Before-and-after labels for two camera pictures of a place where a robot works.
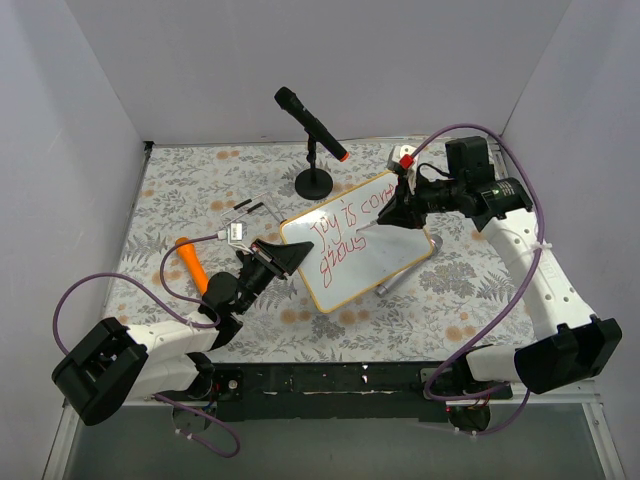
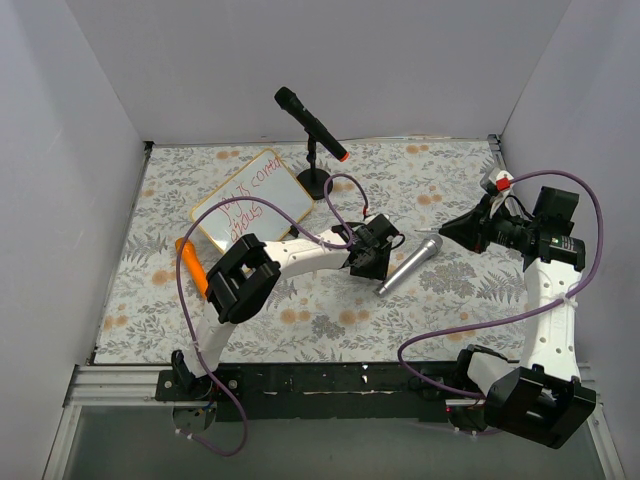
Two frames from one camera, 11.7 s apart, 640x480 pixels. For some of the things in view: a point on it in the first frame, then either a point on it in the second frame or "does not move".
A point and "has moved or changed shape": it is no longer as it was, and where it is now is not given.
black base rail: (326, 391) does not move
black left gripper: (270, 256) → (368, 257)
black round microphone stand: (313, 183) does not move
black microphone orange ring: (293, 106) does not move
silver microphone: (384, 288) does not move
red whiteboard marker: (370, 224) has moved or changed shape
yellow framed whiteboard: (345, 266) → (266, 176)
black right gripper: (407, 198) → (480, 230)
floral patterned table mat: (312, 253) does not move
